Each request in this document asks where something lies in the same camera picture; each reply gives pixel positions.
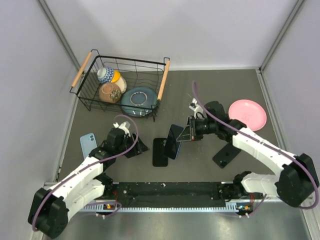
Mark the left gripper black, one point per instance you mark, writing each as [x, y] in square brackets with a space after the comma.
[139, 147]

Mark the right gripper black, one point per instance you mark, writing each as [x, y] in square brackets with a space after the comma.
[190, 133]

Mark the blue smartphone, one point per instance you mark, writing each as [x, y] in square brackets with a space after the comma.
[172, 146]

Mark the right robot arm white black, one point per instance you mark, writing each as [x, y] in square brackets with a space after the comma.
[293, 178]

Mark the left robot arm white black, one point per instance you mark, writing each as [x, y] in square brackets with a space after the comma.
[53, 208]

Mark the black smartphone face down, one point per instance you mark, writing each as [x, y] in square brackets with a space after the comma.
[225, 155]

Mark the dark teal plate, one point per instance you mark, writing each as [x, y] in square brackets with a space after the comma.
[139, 101]

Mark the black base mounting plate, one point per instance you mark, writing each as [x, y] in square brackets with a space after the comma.
[173, 194]

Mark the brown ceramic bowl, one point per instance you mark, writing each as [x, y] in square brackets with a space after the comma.
[109, 93]

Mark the beige bowl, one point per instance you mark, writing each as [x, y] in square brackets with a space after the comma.
[122, 84]

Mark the pink plate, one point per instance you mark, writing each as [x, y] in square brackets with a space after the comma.
[248, 112]

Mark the yellow bowl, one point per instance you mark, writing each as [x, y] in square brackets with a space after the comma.
[116, 76]

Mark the blue white patterned bowl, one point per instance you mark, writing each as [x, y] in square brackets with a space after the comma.
[105, 75]

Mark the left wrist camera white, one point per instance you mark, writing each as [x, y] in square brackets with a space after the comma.
[125, 126]

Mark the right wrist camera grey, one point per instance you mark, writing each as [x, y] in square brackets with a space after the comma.
[195, 107]

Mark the black wire dish basket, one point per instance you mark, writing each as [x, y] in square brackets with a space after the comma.
[130, 86]

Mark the grey slotted cable duct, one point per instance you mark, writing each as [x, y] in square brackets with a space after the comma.
[230, 207]

